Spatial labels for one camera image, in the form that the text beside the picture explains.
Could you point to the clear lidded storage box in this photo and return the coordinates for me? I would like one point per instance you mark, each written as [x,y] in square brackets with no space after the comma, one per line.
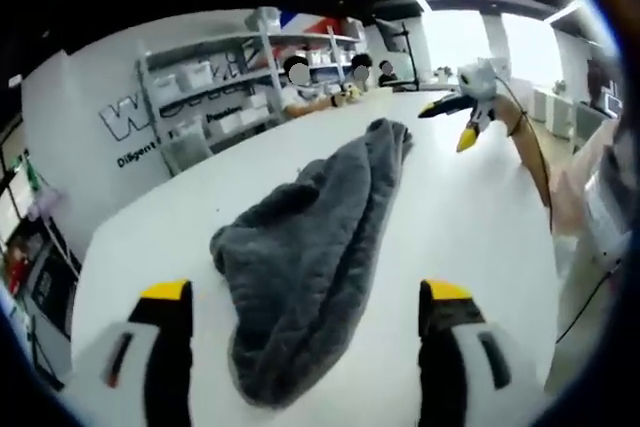
[262,19]

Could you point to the green hanging cloth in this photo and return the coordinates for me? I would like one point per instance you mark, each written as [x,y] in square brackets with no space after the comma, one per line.
[31,172]

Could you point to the white low cabinets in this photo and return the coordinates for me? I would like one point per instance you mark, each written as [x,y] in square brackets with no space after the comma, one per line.
[552,112]

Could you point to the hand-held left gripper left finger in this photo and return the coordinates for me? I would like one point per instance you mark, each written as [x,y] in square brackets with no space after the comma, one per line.
[165,347]

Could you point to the black monitor stand pole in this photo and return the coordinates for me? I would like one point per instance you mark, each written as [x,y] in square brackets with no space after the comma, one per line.
[411,57]

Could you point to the dark grey towel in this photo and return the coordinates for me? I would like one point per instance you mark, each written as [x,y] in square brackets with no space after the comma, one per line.
[305,267]

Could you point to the white table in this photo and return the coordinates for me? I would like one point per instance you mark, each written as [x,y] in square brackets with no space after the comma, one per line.
[450,227]

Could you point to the grey mesh chair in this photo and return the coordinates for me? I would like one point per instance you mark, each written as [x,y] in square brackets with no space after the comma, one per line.
[187,157]

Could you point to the dark grey counter cabinet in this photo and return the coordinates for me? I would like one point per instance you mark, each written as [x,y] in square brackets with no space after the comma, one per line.
[50,287]

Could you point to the white stand pole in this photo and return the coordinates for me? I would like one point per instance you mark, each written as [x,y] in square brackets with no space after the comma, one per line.
[60,242]

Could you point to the person's right hand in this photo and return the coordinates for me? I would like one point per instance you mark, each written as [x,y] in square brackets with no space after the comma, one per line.
[507,114]

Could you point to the grey metal shelving unit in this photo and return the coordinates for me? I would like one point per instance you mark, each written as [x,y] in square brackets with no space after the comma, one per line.
[270,77]

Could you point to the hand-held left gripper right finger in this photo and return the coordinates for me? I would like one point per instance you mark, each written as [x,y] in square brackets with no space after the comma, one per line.
[445,347]

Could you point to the short ceiling light strip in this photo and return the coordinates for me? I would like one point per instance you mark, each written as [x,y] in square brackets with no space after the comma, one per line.
[561,11]

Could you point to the grey office chair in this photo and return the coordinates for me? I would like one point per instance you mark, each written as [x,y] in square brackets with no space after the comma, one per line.
[590,124]

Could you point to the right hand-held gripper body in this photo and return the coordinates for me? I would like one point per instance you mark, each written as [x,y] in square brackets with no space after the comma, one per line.
[477,79]

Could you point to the group of white storage boxes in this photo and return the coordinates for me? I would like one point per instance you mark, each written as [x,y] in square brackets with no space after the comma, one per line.
[195,74]

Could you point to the lilac rolled mat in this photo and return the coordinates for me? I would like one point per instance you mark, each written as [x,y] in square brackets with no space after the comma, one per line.
[47,204]

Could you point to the dark wrist band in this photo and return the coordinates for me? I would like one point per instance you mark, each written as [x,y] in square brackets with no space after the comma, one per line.
[519,124]

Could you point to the red cloth pile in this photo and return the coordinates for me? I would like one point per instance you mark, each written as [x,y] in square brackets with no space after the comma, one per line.
[15,259]

